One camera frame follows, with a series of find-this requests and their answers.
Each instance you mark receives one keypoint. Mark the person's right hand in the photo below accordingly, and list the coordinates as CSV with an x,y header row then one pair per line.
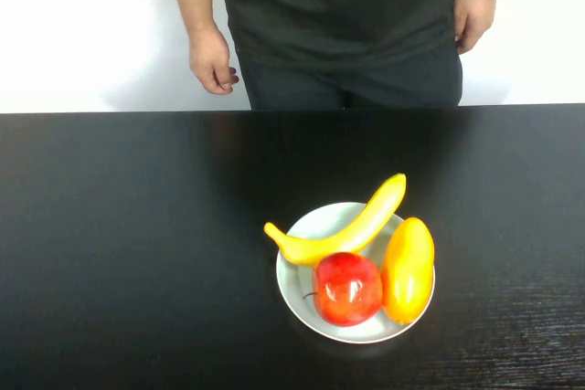
x,y
210,59

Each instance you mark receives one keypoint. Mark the person's left hand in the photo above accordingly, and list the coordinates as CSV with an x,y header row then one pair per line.
x,y
475,11

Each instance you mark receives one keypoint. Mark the yellow plastic banana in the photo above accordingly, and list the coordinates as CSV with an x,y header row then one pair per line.
x,y
347,237

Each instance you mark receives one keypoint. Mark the black t-shirt torso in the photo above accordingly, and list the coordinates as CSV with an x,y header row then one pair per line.
x,y
338,2

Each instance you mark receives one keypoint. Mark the dark trousers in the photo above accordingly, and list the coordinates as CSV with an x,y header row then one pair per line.
x,y
352,86

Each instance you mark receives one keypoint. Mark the white round bowl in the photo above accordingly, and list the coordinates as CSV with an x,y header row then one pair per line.
x,y
297,287

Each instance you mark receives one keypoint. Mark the red plastic apple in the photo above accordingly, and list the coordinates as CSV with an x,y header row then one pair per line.
x,y
347,289

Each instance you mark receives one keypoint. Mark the orange yellow plastic mango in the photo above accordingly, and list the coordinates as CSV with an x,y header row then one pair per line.
x,y
407,271

